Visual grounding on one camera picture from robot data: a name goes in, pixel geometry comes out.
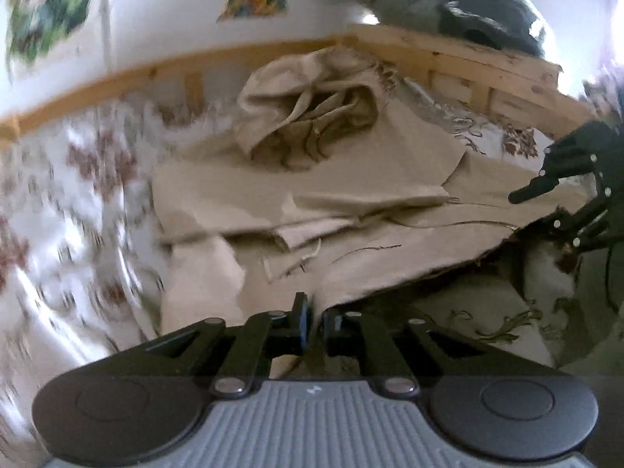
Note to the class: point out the white wall conduit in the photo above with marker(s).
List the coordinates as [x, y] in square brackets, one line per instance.
[105, 19]

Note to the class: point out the plastic bag of clothes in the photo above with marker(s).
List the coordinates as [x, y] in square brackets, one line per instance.
[453, 0]

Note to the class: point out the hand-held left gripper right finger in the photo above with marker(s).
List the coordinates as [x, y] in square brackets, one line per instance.
[325, 327]

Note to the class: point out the beige large garment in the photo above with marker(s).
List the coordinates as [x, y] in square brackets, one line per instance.
[312, 190]

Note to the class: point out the wooden bed frame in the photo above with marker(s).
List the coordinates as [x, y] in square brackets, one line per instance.
[463, 66]

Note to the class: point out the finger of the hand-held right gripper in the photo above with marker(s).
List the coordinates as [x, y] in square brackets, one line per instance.
[570, 156]
[570, 226]

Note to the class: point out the cartoon figure green wall poster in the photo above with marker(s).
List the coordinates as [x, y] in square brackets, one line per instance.
[46, 7]

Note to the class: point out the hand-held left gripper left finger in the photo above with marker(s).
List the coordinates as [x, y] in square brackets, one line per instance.
[304, 322]

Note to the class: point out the floral white bed cover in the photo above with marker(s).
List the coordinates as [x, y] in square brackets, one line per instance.
[73, 195]

